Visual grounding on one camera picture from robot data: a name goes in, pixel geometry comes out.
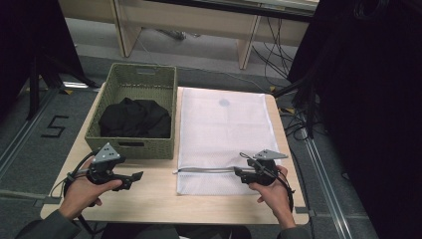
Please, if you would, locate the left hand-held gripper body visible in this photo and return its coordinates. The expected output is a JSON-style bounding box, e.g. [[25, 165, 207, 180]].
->
[[86, 141, 133, 192]]

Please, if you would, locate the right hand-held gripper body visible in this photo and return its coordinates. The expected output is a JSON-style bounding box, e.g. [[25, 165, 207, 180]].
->
[[239, 148, 289, 187]]

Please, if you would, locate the white mesh laundry bag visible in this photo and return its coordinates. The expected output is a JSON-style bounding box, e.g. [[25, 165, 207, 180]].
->
[[172, 87, 283, 196]]

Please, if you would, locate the black garment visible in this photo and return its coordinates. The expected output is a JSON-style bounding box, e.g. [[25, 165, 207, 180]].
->
[[98, 97, 172, 139]]

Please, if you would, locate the green woven basket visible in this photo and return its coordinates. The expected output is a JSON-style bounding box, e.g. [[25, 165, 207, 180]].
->
[[84, 62, 178, 160]]

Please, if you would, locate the person's right hand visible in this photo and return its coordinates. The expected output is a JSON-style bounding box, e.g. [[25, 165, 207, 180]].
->
[[248, 164, 297, 230]]

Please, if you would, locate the person's left hand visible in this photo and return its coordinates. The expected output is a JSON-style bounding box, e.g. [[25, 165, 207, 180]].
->
[[58, 157, 123, 221]]

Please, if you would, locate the black metal stand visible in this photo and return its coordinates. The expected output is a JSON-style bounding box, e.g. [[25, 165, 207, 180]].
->
[[272, 71, 321, 139], [25, 53, 102, 121]]

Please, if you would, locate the black curtain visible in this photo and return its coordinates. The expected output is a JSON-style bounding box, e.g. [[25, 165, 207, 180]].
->
[[287, 0, 422, 239], [0, 0, 86, 116]]

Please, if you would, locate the grey power strip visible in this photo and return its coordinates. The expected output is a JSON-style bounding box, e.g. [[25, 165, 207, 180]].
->
[[157, 29, 202, 42]]

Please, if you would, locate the light wooden desk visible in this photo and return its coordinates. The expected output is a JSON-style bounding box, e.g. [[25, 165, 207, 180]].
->
[[58, 0, 320, 71]]

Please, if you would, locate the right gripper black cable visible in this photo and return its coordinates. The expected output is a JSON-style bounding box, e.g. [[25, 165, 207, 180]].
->
[[239, 151, 297, 213]]

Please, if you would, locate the metal floor rail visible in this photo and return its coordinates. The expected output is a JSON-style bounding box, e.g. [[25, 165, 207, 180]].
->
[[0, 89, 62, 180], [302, 134, 353, 239]]

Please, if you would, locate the bundle of black floor cables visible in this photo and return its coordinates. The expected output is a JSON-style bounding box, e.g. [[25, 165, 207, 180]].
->
[[251, 16, 297, 88]]

